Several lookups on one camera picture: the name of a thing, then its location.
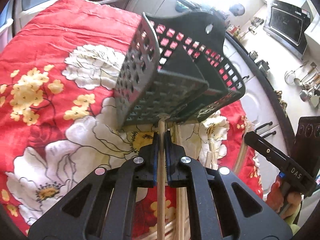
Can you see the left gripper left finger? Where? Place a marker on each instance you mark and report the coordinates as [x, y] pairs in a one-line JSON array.
[[101, 206]]

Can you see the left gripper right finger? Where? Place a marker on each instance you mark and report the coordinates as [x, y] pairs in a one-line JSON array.
[[221, 206]]

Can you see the wooden chopstick pair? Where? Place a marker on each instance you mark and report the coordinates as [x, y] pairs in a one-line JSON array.
[[180, 220], [161, 181]]

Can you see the green sleeve forearm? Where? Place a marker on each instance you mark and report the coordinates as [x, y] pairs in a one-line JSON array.
[[290, 220]]

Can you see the person's right hand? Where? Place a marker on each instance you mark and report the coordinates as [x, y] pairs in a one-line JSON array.
[[275, 200]]

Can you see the wooden chopstick pair on cloth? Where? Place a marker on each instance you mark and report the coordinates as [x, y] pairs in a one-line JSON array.
[[180, 220]]

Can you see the hanging ladles and strainers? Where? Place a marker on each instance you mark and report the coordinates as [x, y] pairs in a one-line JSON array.
[[307, 84]]

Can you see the black plastic utensil basket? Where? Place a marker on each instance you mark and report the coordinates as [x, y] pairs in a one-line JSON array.
[[176, 66]]

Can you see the black range hood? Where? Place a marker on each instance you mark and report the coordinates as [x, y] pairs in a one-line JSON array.
[[286, 23]]

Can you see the red floral tablecloth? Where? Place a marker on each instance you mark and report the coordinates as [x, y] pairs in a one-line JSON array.
[[57, 107]]

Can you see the left pastel drawer tower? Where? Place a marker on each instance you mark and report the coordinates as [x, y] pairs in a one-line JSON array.
[[7, 24]]

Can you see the small wall fan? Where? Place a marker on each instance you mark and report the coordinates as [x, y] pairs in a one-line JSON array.
[[237, 10]]

